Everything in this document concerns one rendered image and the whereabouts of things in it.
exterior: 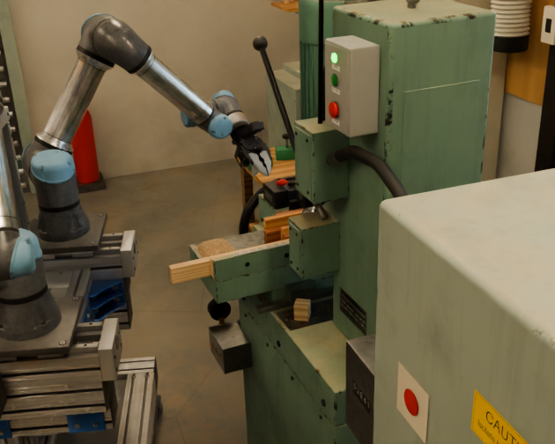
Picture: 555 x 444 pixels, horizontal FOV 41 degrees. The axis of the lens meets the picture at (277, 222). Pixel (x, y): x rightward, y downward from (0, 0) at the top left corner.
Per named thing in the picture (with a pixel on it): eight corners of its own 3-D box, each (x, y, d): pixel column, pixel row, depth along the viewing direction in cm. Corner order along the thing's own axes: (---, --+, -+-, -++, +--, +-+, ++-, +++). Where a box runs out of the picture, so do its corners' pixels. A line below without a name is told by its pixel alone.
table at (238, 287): (376, 207, 222) (376, 188, 219) (434, 250, 196) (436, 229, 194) (179, 250, 201) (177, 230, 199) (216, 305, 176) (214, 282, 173)
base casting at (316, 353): (381, 262, 218) (381, 234, 214) (509, 371, 170) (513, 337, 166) (236, 298, 203) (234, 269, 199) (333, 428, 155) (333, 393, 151)
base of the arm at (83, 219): (33, 244, 213) (25, 212, 208) (42, 221, 226) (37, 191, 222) (86, 240, 214) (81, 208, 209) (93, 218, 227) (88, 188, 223)
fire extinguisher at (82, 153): (101, 179, 478) (88, 86, 452) (106, 189, 461) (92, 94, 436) (73, 183, 472) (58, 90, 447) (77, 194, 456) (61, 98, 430)
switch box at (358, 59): (352, 118, 144) (353, 34, 137) (378, 133, 136) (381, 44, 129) (323, 123, 142) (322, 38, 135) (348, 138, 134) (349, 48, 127)
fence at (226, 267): (432, 227, 195) (432, 208, 193) (435, 230, 194) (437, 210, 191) (213, 279, 174) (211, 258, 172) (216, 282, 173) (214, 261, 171)
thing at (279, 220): (336, 228, 196) (336, 202, 193) (338, 231, 195) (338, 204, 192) (264, 245, 189) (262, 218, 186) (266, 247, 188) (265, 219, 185)
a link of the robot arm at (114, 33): (122, 15, 200) (243, 121, 229) (110, 10, 209) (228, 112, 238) (95, 49, 200) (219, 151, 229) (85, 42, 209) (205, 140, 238)
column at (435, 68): (414, 300, 182) (430, -6, 151) (470, 349, 163) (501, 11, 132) (331, 323, 174) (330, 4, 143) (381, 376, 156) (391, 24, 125)
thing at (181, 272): (378, 233, 194) (378, 218, 192) (381, 235, 192) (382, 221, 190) (170, 280, 175) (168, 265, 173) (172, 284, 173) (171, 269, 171)
